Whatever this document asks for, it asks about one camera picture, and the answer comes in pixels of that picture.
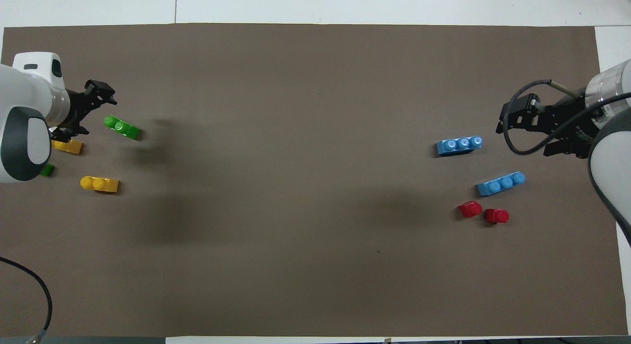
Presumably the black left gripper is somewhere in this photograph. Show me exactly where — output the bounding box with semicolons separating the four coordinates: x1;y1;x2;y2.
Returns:
50;79;118;143

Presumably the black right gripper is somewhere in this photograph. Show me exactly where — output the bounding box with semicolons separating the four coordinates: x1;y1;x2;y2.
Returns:
495;92;601;158

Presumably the blue three-stud toy block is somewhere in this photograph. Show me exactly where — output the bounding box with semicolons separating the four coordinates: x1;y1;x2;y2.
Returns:
436;135;484;157
476;171;526;197

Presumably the yellow two-stud toy block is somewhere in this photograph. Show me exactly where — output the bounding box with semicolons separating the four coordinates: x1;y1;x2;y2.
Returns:
80;175;120;194
51;139;84;155

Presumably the red one-stud toy block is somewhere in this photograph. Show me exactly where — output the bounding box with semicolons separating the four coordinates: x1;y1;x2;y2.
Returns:
458;200;483;219
484;208;510;225

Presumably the brown table mat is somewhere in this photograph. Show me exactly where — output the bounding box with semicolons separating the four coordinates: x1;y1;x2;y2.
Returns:
0;23;629;338

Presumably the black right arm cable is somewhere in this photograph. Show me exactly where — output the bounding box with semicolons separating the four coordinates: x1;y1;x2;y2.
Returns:
503;79;631;156

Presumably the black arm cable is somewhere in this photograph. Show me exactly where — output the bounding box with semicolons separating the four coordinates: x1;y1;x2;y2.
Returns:
503;79;631;156
0;256;54;344

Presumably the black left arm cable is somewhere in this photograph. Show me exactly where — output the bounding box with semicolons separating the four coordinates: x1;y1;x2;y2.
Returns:
0;256;54;344

